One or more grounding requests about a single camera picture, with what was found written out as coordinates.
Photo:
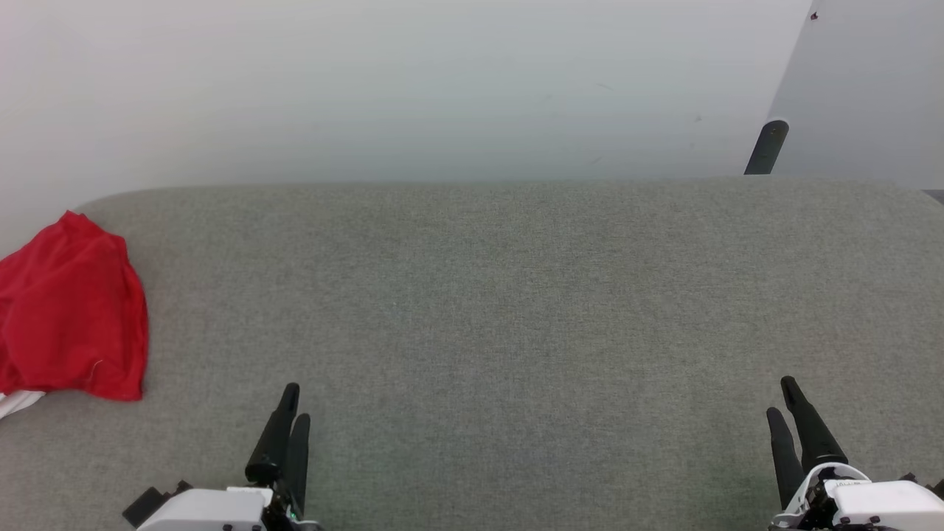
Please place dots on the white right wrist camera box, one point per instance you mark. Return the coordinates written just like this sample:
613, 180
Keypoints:
892, 501

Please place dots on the black round-topped post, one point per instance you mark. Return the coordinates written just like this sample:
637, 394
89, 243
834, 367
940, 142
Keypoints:
767, 147

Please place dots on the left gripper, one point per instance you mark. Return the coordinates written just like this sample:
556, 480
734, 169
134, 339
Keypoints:
284, 518

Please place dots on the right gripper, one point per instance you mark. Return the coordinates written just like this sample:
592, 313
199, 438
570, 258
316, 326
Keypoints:
811, 512

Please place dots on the red and white shirt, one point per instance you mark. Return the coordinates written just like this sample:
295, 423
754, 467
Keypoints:
74, 310

